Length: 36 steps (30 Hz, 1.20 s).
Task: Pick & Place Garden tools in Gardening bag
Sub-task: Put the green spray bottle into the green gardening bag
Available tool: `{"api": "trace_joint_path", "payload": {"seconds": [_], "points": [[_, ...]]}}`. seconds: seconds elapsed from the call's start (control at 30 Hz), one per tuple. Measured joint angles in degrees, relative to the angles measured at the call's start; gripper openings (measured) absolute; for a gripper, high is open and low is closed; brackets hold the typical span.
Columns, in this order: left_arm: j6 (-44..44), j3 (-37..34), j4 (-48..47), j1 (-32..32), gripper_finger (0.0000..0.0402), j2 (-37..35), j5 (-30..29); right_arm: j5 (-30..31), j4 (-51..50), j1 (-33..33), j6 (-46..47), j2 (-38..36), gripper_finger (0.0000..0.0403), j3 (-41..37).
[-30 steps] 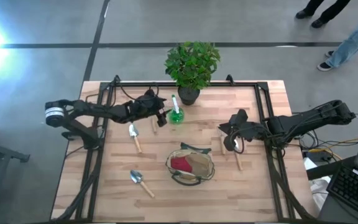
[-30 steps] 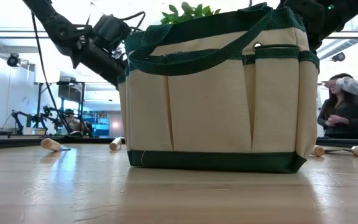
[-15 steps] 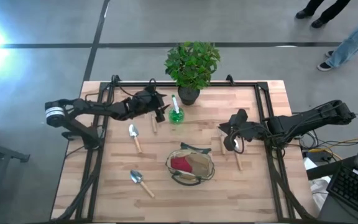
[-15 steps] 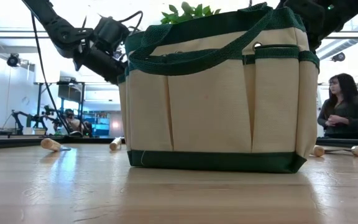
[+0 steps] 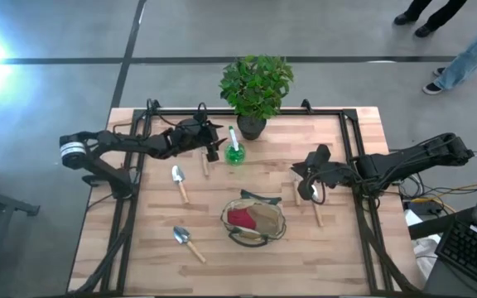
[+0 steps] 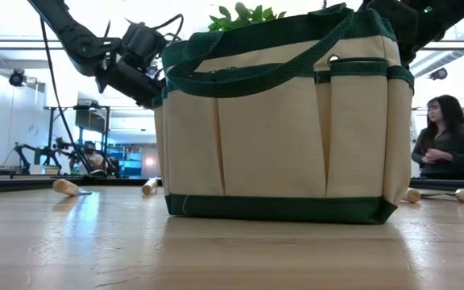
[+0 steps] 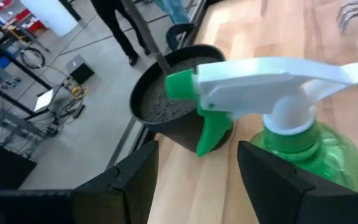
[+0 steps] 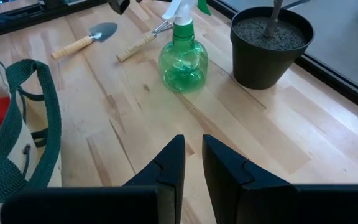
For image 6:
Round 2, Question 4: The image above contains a cream and green gardening bag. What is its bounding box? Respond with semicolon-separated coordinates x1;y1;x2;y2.
152;2;415;226

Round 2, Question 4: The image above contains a blue storage shelf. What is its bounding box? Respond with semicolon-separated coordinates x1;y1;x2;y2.
109;144;143;178

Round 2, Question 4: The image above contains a black ceiling lamp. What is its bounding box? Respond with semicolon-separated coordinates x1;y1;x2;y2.
429;67;450;81
8;68;27;88

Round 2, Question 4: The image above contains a black background frame stand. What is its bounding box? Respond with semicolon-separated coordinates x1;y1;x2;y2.
44;105;112;178

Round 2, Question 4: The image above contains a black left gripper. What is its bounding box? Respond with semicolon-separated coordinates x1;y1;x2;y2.
93;59;165;110

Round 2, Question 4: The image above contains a black overhead frame bar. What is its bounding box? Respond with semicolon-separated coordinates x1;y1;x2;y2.
0;39;464;51

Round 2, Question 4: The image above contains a green leafy plant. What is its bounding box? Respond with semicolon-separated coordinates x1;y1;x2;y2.
207;2;288;32

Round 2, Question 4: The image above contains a wooden-handled garden hand fork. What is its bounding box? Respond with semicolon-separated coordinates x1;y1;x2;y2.
52;178;93;197

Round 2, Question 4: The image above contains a person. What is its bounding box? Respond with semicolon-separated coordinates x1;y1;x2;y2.
411;94;464;181
77;140;114;178

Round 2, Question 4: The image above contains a wooden-handled garden tool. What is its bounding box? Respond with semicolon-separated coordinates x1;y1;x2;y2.
404;187;422;204

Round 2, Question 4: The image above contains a black table edge rail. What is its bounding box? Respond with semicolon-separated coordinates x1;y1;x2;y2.
0;176;464;195

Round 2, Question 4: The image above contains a black hanging cable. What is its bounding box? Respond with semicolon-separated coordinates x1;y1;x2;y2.
38;18;94;177

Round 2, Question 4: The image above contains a dark grey mounted cabinet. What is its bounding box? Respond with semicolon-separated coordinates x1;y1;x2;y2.
74;109;107;134

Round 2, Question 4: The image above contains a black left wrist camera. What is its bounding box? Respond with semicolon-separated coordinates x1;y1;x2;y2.
121;22;168;68

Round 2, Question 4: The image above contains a wooden-handled garden trowel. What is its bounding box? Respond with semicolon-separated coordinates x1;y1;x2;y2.
141;176;160;197

